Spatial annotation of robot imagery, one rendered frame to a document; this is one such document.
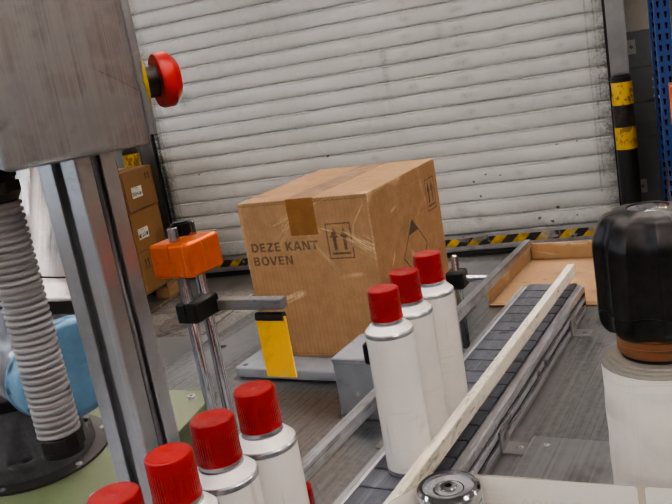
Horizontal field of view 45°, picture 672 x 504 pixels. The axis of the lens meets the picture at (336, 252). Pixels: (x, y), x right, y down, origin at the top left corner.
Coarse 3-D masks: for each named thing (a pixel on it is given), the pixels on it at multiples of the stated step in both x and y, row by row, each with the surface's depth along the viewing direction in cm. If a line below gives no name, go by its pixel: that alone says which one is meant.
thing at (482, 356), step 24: (528, 288) 142; (528, 312) 130; (552, 312) 128; (504, 336) 121; (480, 360) 114; (504, 384) 105; (480, 408) 99; (384, 456) 91; (456, 456) 89; (384, 480) 86
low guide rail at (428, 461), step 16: (560, 288) 130; (544, 304) 122; (528, 320) 116; (512, 336) 111; (528, 336) 114; (512, 352) 107; (496, 368) 102; (480, 384) 97; (496, 384) 101; (464, 400) 94; (480, 400) 96; (464, 416) 91; (448, 432) 87; (432, 448) 84; (448, 448) 87; (416, 464) 81; (432, 464) 83; (416, 480) 79
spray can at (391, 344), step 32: (384, 288) 83; (384, 320) 83; (384, 352) 83; (416, 352) 84; (384, 384) 84; (416, 384) 84; (384, 416) 85; (416, 416) 84; (384, 448) 88; (416, 448) 85
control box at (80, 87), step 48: (0, 0) 48; (48, 0) 49; (96, 0) 50; (0, 48) 48; (48, 48) 49; (96, 48) 51; (0, 96) 48; (48, 96) 50; (96, 96) 51; (144, 96) 53; (0, 144) 49; (48, 144) 50; (96, 144) 51; (144, 144) 53
